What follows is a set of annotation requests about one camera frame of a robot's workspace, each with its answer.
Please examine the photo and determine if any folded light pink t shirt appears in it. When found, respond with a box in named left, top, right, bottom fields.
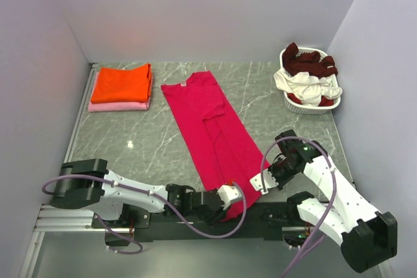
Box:
left=87, top=70, right=152, bottom=113

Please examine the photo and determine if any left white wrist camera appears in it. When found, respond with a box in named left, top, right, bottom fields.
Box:
left=217, top=182, right=243, bottom=210

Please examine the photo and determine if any aluminium frame rail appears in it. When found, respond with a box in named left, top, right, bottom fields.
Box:
left=19, top=62, right=143, bottom=277

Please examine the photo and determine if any dark maroon garment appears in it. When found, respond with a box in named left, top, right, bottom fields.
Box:
left=282, top=42, right=338, bottom=78

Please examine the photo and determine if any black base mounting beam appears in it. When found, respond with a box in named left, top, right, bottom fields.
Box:
left=91, top=202, right=323, bottom=247

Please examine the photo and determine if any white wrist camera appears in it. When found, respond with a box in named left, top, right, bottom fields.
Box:
left=217, top=182, right=243, bottom=210
left=250, top=171, right=278, bottom=195

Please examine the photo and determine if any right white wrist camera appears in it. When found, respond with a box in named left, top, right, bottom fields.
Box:
left=250, top=171, right=278, bottom=195

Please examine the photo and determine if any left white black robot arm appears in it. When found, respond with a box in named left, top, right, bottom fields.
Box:
left=50, top=159, right=231, bottom=227

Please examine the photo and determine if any folded orange t shirt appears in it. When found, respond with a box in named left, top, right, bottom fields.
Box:
left=91, top=63, right=152, bottom=104

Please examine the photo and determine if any white crumpled garment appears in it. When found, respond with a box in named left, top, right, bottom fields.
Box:
left=273, top=68, right=343, bottom=104

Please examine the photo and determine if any white plastic laundry basket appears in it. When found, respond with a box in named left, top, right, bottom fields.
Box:
left=273, top=43, right=343, bottom=115

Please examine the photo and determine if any crimson pink t shirt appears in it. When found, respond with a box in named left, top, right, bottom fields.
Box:
left=161, top=72, right=270, bottom=207

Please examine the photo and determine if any red garment in basket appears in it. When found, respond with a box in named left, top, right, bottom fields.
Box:
left=287, top=93, right=334, bottom=107

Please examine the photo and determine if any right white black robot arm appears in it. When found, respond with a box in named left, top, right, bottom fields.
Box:
left=254, top=130, right=398, bottom=273

